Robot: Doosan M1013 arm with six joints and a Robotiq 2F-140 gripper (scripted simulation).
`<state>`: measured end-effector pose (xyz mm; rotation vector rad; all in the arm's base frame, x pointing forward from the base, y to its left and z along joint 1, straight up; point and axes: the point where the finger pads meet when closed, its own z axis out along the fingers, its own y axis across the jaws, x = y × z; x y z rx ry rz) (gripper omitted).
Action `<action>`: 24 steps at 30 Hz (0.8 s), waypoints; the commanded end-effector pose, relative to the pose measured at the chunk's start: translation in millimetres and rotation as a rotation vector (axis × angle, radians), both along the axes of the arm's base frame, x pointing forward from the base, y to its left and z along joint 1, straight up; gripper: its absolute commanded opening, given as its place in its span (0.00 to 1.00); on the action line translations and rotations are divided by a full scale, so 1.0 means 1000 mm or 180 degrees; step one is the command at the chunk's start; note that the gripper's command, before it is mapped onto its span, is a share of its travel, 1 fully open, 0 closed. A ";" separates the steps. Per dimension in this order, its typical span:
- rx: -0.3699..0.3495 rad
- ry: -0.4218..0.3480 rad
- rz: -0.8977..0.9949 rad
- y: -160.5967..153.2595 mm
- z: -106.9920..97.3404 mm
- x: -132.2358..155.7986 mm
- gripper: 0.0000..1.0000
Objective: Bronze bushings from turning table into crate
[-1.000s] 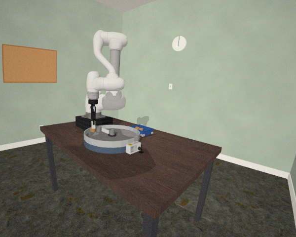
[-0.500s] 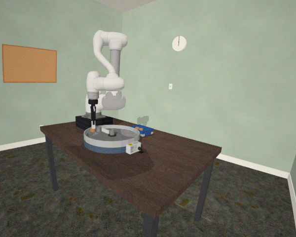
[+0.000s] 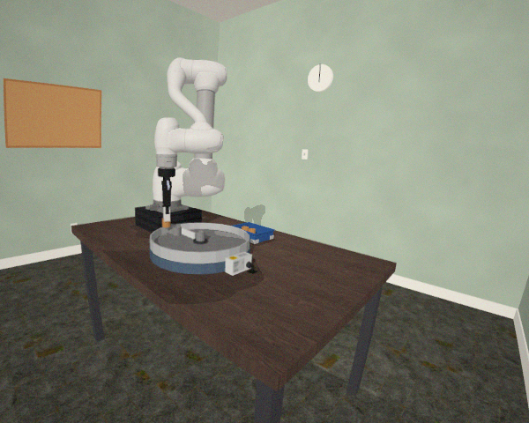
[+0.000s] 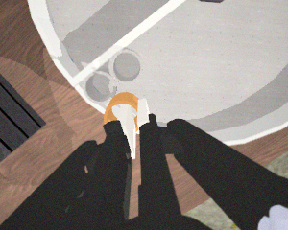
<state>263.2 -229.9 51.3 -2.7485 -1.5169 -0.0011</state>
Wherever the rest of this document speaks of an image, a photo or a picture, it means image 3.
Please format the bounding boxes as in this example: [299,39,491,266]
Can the blue shallow tray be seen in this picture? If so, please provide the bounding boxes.
[233,222,275,244]

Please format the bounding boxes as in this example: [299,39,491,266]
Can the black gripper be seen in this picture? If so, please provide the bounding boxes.
[158,168,175,221]

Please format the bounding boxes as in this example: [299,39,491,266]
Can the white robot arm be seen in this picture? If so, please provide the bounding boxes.
[145,57,227,213]

